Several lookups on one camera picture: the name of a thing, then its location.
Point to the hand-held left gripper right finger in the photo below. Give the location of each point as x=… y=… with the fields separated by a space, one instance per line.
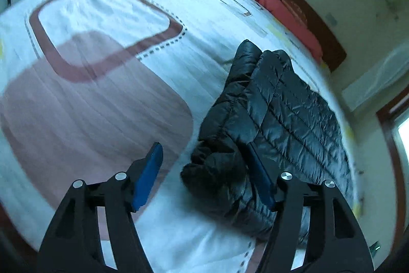
x=263 y=178

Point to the pink pillow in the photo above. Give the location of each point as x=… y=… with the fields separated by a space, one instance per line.
x=287 y=18

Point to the black quilted puffer jacket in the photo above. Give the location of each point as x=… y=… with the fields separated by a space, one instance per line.
x=274 y=113

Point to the orange patterned cushion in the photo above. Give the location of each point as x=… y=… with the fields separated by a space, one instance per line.
x=295 y=9

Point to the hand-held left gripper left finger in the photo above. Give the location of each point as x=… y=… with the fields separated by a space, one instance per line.
x=147 y=178

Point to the brown wooden headboard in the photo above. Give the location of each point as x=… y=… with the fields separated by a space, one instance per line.
x=332 y=49

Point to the large wooden frame window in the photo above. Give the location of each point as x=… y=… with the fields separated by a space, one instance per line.
x=399 y=135

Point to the bed with patterned sheet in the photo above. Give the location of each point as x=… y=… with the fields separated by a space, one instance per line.
x=111 y=100

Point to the long pale curtain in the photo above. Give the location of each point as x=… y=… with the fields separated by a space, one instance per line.
x=380 y=74

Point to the white wall switch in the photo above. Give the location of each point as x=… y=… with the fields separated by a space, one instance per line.
x=331 y=19

